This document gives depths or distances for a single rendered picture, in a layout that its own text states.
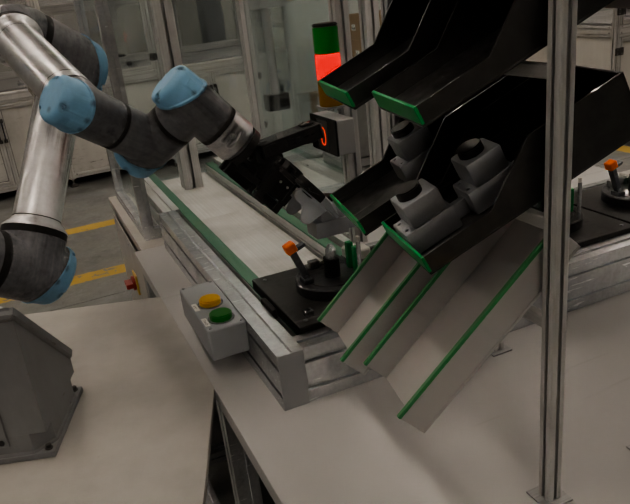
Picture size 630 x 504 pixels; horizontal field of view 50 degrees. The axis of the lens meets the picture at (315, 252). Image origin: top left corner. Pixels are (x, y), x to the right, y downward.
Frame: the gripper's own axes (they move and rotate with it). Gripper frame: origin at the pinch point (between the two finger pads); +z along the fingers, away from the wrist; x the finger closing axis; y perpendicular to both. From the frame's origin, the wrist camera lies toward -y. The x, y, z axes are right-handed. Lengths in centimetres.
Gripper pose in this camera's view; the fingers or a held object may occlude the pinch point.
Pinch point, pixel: (328, 206)
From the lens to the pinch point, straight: 120.7
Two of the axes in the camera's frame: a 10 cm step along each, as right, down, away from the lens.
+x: 4.0, 2.9, -8.7
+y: -6.2, 7.8, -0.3
